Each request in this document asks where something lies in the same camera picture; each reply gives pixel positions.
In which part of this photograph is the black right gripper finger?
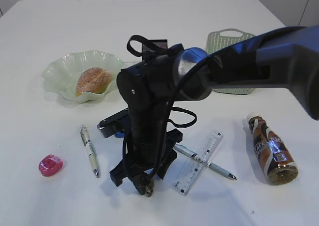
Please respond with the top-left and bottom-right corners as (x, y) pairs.
(133, 173), (154, 195)

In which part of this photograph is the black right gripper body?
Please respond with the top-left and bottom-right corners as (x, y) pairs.
(110, 54), (182, 186)

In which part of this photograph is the sugared bread bun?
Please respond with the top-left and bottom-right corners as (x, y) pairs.
(75, 67), (112, 96)

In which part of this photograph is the brown coffee drink bottle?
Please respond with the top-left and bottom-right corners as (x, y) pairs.
(247, 112), (299, 185)

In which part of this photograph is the grey paper ball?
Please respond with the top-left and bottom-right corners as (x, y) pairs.
(145, 181), (154, 197)

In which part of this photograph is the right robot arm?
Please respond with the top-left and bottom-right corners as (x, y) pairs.
(110, 26), (319, 196)

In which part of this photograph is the black mesh pen holder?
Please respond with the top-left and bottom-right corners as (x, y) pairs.
(142, 39), (168, 61)

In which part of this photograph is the grey grip right pen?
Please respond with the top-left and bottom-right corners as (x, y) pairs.
(174, 144), (237, 180)

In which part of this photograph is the green wavy glass plate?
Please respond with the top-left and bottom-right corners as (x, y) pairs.
(42, 50), (126, 103)

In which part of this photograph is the beige retractable pen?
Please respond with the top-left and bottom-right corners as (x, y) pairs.
(80, 125), (100, 178)

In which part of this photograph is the green plastic woven basket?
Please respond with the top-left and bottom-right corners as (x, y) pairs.
(205, 28), (255, 95)

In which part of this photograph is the clear plastic ruler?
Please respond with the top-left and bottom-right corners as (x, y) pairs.
(173, 131), (223, 196)

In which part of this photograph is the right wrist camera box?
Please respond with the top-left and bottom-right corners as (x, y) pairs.
(97, 108), (131, 138)

